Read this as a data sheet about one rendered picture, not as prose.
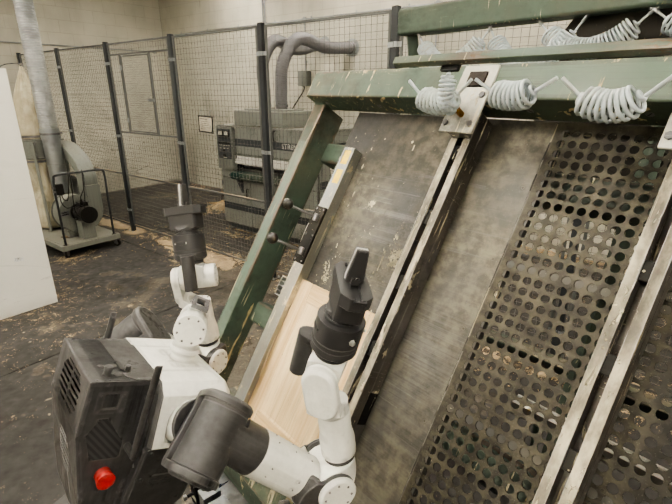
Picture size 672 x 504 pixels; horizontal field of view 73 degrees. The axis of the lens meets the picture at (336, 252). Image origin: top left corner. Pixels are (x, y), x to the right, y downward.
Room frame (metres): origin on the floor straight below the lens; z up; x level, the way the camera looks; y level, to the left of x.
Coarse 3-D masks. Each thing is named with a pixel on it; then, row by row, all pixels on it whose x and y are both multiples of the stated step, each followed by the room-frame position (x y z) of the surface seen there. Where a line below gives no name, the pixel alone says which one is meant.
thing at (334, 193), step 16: (352, 160) 1.52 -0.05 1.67; (336, 192) 1.47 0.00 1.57; (336, 208) 1.47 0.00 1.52; (320, 240) 1.43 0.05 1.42; (304, 272) 1.38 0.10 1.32; (288, 288) 1.37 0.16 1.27; (288, 304) 1.34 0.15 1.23; (272, 320) 1.33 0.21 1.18; (272, 336) 1.30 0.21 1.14; (256, 352) 1.30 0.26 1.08; (256, 368) 1.26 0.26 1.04; (240, 384) 1.26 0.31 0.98
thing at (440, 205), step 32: (448, 96) 1.14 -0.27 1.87; (480, 96) 1.20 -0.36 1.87; (448, 128) 1.22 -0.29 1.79; (480, 128) 1.23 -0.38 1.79; (448, 160) 1.21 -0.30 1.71; (448, 192) 1.15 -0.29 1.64; (416, 224) 1.15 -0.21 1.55; (448, 224) 1.16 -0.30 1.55; (416, 256) 1.09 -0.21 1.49; (416, 288) 1.08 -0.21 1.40; (384, 320) 1.06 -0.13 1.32; (384, 352) 1.01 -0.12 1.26; (352, 384) 0.99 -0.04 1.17; (352, 416) 0.94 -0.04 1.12
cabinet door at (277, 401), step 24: (312, 288) 1.33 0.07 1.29; (288, 312) 1.33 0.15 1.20; (312, 312) 1.27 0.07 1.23; (288, 336) 1.28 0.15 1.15; (288, 360) 1.23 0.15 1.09; (264, 384) 1.23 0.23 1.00; (288, 384) 1.17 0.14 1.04; (264, 408) 1.18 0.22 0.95; (288, 408) 1.12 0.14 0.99; (288, 432) 1.08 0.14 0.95; (312, 432) 1.03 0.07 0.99
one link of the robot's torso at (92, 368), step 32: (64, 352) 0.78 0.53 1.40; (96, 352) 0.77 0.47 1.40; (128, 352) 0.81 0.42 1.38; (160, 352) 0.85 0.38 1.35; (64, 384) 0.73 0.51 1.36; (96, 384) 0.66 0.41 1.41; (128, 384) 0.69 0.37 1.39; (160, 384) 0.72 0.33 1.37; (192, 384) 0.75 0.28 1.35; (224, 384) 0.79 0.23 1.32; (64, 416) 0.69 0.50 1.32; (96, 416) 0.65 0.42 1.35; (128, 416) 0.68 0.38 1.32; (160, 416) 0.69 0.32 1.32; (64, 448) 0.69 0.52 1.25; (96, 448) 0.64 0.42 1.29; (128, 448) 0.66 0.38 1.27; (160, 448) 0.67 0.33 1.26; (64, 480) 0.69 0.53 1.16; (96, 480) 0.62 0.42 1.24; (128, 480) 0.67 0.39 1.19; (160, 480) 0.69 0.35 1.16
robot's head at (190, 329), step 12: (192, 312) 0.85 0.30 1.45; (204, 312) 0.89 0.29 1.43; (180, 324) 0.82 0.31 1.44; (192, 324) 0.82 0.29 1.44; (204, 324) 0.83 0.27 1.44; (180, 336) 0.81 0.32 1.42; (192, 336) 0.82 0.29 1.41; (204, 336) 0.82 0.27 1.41; (180, 348) 0.83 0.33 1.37; (192, 348) 0.84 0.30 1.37
